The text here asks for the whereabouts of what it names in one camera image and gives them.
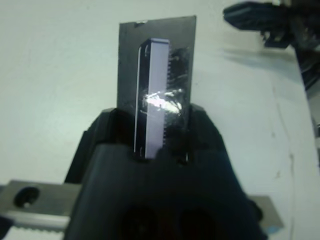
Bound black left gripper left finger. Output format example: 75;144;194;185
64;107;120;185

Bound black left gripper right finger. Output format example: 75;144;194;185
188;103;228;151

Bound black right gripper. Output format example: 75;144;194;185
223;0;305;50

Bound black box lid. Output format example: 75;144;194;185
117;15;197;161

